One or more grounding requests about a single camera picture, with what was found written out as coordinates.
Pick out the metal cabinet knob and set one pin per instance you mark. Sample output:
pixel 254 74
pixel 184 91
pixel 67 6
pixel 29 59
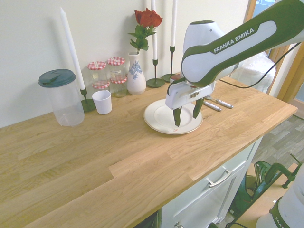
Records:
pixel 178 225

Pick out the white vase with blue flowers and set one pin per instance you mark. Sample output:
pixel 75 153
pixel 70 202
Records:
pixel 136 80

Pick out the white plate with gold rim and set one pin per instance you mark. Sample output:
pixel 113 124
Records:
pixel 159 118

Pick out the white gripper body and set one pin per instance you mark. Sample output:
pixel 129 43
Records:
pixel 187 95

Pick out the red rose with green leaves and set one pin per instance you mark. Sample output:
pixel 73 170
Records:
pixel 147 19

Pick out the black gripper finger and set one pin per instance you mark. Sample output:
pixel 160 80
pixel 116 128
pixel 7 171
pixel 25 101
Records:
pixel 177 116
pixel 198 108

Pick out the dark green candle holder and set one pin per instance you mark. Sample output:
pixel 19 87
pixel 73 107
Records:
pixel 155 82
pixel 171 61
pixel 86 104

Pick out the clear pitcher with teal lid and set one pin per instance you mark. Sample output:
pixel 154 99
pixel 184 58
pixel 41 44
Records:
pixel 65 102

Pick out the small red round lid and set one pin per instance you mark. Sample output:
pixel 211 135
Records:
pixel 177 77

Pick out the wooden door frame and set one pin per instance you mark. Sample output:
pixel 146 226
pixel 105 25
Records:
pixel 292 80

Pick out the brown mounting board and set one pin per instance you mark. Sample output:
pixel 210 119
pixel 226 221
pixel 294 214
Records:
pixel 266 204

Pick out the clear plastic wrapped bundle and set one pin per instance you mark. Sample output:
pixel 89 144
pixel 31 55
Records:
pixel 256 71

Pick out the glass jar red checked lid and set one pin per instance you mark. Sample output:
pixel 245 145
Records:
pixel 101 86
pixel 97 72
pixel 116 67
pixel 119 88

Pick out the tall white candle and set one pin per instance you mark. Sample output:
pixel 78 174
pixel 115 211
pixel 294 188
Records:
pixel 173 23
pixel 154 35
pixel 72 52

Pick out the white plastic cup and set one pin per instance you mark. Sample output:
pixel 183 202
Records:
pixel 102 103

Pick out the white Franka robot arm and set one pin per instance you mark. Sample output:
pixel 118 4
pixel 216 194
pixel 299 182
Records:
pixel 242 40

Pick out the green metal clamp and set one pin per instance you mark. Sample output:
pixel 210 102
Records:
pixel 275 171

